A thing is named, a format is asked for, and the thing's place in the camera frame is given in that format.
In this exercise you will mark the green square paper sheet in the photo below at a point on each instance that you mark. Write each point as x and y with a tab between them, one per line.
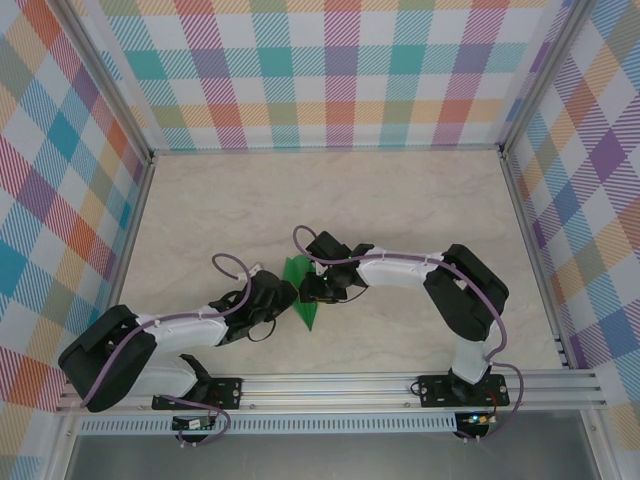
307	315

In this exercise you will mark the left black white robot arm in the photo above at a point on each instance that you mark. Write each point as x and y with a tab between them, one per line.
100	370

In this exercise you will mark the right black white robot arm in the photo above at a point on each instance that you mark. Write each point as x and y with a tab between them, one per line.
465	300

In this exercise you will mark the left small circuit board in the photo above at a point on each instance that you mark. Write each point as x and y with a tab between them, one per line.
190	424

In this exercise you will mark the small circuit board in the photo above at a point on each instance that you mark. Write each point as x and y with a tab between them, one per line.
190	424
477	419

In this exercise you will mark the grey metal panel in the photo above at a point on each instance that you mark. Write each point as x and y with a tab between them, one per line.
325	457

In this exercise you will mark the right small circuit board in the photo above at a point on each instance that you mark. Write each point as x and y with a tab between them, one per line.
477	419

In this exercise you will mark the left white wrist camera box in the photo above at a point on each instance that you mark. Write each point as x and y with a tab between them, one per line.
256	270

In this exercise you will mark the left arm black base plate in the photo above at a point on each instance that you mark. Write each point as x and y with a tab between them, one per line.
227	392

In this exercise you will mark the wide aluminium mounting rail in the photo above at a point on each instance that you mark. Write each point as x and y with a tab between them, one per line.
325	392

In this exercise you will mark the thin aluminium rear rail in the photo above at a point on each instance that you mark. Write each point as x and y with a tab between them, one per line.
325	149

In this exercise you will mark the aluminium side floor rail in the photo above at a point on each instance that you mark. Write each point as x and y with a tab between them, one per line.
135	225
530	250

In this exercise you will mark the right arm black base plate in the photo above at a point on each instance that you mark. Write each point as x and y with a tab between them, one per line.
435	392

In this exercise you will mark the aluminium corner post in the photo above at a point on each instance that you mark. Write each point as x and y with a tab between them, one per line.
542	80
110	85

